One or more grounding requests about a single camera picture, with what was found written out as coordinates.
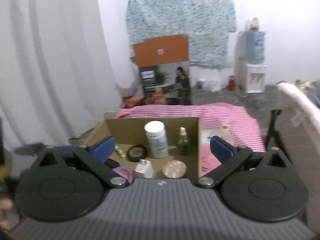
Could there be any white plastic bag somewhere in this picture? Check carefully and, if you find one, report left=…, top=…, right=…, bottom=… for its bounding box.
left=196, top=78, right=222, bottom=93

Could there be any orange appliance box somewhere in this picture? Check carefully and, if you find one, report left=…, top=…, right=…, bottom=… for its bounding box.
left=132, top=34, right=193, bottom=106

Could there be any small green white tube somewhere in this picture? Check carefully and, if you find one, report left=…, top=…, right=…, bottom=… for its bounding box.
left=115, top=146, right=126, bottom=158

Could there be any red thermos bottle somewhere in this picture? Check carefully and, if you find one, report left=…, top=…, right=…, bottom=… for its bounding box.
left=228, top=75, right=236, bottom=91

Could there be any bed mattress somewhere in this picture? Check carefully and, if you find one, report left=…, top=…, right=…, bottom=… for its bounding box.
left=276, top=82, right=319, bottom=232

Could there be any white power adapter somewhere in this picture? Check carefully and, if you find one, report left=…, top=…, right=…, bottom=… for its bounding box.
left=134, top=159, right=155, bottom=179

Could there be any brown cardboard box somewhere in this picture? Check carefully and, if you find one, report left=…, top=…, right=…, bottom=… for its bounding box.
left=84, top=117, right=200, bottom=181

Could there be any green dropper bottle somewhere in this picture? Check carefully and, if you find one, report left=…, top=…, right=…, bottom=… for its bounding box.
left=178, top=127, right=189, bottom=155

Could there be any white supplement bottle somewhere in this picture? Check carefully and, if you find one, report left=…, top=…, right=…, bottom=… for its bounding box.
left=144, top=121, right=169, bottom=159

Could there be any black cylinder tube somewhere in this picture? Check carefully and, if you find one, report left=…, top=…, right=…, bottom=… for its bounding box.
left=104, top=158, right=120, bottom=169

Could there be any gold lid jar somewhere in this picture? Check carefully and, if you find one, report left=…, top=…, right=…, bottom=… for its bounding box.
left=162, top=160, right=187, bottom=179

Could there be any person's left hand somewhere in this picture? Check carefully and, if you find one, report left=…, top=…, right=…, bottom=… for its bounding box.
left=0, top=195, right=14, bottom=230

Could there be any pink round container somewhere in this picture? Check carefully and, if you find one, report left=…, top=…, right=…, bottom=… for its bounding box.
left=113, top=167, right=133, bottom=183

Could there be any white water dispenser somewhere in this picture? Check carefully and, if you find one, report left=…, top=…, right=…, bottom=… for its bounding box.
left=238, top=61, right=267, bottom=94

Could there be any white curtain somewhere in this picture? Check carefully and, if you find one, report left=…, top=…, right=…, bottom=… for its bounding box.
left=1, top=0, right=121, bottom=151

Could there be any black tripod stand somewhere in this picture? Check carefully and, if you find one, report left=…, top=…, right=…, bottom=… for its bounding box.
left=264, top=109, right=291, bottom=161

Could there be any pink checkered tablecloth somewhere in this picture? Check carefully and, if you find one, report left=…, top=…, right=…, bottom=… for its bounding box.
left=116, top=103, right=265, bottom=176

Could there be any grey blanket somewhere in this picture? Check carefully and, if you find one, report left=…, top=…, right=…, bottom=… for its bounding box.
left=295, top=80, right=320, bottom=108

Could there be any blue patterned wall cloth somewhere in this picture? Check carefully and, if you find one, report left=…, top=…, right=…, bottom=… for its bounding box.
left=126, top=0, right=236, bottom=68

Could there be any blue water jug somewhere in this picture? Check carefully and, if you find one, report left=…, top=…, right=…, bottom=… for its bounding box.
left=236, top=18, right=266, bottom=64

